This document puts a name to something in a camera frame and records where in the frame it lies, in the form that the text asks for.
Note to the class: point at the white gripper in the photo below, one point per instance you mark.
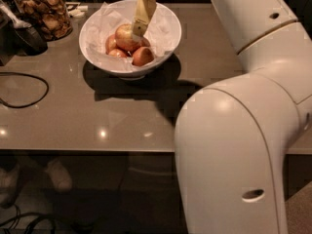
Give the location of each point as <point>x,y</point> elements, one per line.
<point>143,15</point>

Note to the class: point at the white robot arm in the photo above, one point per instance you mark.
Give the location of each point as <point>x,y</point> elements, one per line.
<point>232,136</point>

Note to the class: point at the white paper bowl liner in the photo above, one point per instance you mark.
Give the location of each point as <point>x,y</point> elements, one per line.
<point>97,26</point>

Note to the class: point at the back right red apple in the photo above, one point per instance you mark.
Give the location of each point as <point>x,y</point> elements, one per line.
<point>144,42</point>

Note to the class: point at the white ceramic bowl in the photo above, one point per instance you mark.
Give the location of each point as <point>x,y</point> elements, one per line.
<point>165,23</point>

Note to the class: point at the front right red apple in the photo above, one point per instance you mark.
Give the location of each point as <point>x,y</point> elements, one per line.
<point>142,56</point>

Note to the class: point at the front left red apple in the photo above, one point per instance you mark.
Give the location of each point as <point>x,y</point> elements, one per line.
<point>118,53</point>

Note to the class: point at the small white packets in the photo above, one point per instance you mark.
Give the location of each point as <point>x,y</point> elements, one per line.
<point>77,11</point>

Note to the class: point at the glass jar of dried chips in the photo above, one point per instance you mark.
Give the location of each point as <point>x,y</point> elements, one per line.
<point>50,16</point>

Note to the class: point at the black coffee machine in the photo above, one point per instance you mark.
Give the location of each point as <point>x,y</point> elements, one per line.
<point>26,38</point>

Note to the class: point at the white shoe right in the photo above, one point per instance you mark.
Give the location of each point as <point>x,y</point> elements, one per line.
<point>59,176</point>

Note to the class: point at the white shoe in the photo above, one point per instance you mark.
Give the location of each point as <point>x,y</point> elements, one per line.
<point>8,186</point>
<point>59,176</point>

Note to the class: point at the white shoe left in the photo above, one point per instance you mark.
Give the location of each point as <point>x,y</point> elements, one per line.
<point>8,186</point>

